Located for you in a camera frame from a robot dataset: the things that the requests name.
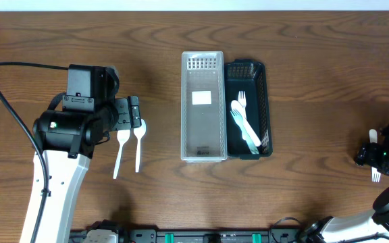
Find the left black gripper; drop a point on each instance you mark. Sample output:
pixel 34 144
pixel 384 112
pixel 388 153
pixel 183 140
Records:
pixel 134 111

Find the clear plastic mesh basket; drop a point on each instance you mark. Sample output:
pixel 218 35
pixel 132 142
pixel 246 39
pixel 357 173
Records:
pixel 203 127

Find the pale green plastic fork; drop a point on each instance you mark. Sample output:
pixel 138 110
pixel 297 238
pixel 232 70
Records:
pixel 239 120

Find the white plastic fork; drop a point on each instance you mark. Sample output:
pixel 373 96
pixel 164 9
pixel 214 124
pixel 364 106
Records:
pixel 243 102
pixel 373 138

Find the white plastic spoon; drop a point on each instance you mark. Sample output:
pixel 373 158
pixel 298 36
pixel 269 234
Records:
pixel 236 106
pixel 139 133
pixel 120 152

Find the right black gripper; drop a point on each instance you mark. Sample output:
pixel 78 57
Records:
pixel 371 155

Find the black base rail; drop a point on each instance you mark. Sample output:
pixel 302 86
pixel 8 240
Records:
pixel 108 231

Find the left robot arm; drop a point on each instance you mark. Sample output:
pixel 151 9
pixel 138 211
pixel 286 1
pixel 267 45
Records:
pixel 74 123

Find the black plastic mesh basket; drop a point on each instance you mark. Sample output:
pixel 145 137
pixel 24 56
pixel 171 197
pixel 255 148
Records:
pixel 247 76

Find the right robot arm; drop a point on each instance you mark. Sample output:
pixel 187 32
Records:
pixel 371 226

